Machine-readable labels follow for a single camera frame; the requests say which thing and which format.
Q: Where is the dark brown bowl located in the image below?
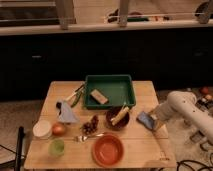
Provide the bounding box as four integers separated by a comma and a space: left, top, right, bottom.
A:
106, 107, 130, 131

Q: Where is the orange onion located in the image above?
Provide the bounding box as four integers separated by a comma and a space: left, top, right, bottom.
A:
52, 123, 66, 136

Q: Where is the blue sponge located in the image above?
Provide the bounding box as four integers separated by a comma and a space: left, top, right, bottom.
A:
137, 112, 154, 130

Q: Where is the corn cob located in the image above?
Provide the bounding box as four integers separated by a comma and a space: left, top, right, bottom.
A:
111, 107, 130, 126

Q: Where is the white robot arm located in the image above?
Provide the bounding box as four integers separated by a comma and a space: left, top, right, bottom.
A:
150, 91, 213, 144

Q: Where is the white handled knife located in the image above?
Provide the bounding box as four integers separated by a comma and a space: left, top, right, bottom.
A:
65, 84, 84, 101

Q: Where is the silver fork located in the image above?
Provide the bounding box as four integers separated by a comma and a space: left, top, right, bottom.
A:
73, 133, 106, 142

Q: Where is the green cup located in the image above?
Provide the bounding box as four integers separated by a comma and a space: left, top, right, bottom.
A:
49, 139, 65, 156

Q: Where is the tan block in tray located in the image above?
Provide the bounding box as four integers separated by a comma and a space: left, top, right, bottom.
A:
90, 89, 108, 104

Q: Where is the white bowl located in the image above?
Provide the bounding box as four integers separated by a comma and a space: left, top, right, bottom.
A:
33, 120, 52, 139

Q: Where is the red bowl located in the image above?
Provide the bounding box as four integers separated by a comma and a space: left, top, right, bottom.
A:
91, 134, 124, 168

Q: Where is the bunch of dark grapes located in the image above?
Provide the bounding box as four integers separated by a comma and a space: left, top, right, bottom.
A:
81, 115, 99, 135

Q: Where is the light blue cloth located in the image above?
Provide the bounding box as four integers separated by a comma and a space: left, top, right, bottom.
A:
56, 101, 78, 124

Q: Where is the wooden folding table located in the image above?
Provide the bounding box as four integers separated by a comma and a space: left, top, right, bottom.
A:
24, 81, 176, 170

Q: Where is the green plastic tray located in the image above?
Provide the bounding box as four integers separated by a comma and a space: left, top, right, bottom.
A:
84, 75, 136, 110

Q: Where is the green chili pepper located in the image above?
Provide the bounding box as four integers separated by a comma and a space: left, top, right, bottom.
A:
71, 91, 82, 108

